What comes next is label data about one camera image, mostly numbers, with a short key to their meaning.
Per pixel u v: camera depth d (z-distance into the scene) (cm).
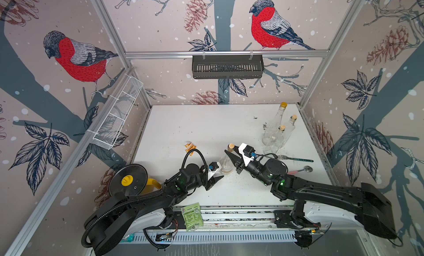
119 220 42
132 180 73
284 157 93
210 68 107
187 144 100
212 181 72
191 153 62
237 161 60
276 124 88
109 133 84
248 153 53
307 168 90
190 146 100
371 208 40
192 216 74
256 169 59
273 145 93
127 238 68
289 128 83
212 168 68
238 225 73
